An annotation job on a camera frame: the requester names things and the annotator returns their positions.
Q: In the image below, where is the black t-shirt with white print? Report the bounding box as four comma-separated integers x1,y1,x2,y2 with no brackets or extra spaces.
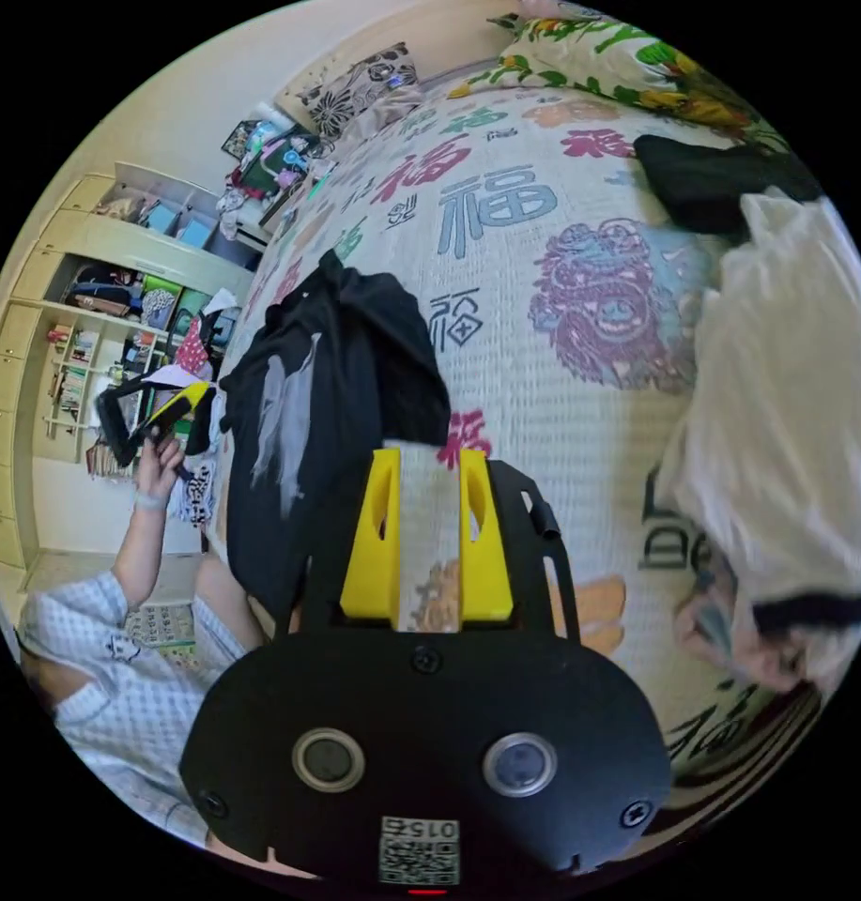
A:
217,249,454,624

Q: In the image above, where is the green and yellow floral pillow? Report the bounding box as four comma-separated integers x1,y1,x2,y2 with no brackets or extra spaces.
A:
447,12,791,153

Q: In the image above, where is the person's left forearm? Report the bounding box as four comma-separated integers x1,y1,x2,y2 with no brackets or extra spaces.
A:
111,491,171,611

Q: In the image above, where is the cream cupboard with shelves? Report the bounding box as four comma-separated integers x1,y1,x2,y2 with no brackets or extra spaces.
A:
0,160,262,573

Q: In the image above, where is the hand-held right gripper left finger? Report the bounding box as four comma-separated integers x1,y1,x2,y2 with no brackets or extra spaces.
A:
339,447,402,625

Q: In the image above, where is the cluttered bedside table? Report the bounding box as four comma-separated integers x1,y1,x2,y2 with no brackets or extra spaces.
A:
218,101,340,244

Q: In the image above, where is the black and beige floral cushion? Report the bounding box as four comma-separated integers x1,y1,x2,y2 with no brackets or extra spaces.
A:
274,41,422,139

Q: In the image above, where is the bed with printed sheet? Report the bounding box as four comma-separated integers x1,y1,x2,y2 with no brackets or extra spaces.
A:
204,69,848,846

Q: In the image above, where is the person's body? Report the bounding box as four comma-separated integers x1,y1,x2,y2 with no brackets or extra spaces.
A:
14,554,280,849

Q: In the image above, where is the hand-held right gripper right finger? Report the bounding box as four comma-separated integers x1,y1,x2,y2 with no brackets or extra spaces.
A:
460,450,515,625

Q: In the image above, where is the pile of clothes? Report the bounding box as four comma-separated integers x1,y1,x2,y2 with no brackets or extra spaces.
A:
632,131,861,705

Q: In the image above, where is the person's left hand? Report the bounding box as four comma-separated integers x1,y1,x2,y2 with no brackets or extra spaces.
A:
133,430,190,502

